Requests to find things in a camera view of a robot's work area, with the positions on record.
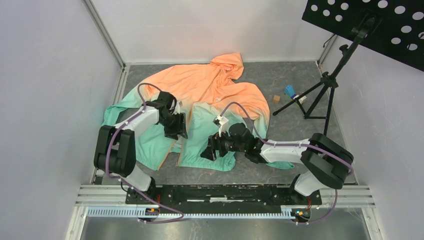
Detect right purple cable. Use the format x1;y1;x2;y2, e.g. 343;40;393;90
219;101;355;226

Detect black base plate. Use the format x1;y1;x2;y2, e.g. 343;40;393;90
125;184;322;215

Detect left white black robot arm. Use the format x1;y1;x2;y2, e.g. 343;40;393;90
93;91;188;204

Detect blue block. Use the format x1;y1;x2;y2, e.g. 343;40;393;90
283;85;296;99

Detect small wooden cube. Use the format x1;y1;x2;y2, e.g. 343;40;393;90
272;95;281;104

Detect orange and mint hooded jacket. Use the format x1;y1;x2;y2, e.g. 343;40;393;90
101;52;295;172

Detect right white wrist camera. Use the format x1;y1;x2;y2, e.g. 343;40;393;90
212;115;229;137

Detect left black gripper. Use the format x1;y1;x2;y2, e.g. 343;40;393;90
159;111;188;141

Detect white slotted cable duct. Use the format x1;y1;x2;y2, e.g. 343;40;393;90
86;206;295;220

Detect small white block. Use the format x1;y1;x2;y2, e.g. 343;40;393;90
293;95;307;104

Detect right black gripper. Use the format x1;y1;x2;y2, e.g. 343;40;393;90
200;127;247;162

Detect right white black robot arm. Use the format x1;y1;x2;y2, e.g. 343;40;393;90
200;123;354;204

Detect aluminium frame rail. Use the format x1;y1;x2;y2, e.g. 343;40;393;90
75;185;376;208

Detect black tripod stand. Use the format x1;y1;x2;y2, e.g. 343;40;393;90
272;15;380;136

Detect black perforated tray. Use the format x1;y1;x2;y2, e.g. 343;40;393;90
302;0;424;71

